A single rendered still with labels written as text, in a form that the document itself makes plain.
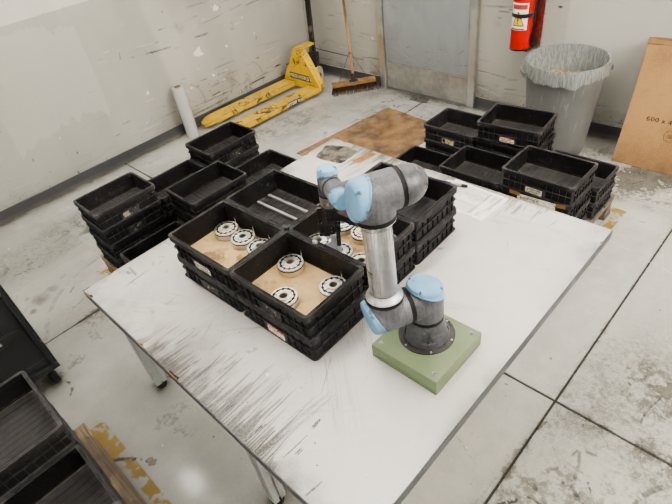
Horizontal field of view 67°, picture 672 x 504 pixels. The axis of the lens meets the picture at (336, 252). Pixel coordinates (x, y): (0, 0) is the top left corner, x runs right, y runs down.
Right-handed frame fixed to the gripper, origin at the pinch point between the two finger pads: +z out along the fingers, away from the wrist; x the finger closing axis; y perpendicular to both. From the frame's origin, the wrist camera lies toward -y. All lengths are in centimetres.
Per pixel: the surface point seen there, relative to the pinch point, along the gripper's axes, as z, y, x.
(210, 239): 4, 55, -19
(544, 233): 11, -85, -12
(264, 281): 3.7, 29.6, 12.1
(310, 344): 6.8, 12.5, 42.9
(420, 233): -1.0, -31.7, -2.8
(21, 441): 43, 126, 46
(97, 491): 53, 95, 62
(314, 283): 3.1, 10.6, 16.5
